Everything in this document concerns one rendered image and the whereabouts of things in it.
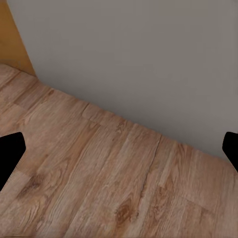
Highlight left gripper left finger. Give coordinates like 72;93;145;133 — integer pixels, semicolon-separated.
0;132;26;191

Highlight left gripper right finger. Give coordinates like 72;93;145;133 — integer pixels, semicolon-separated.
222;131;238;172

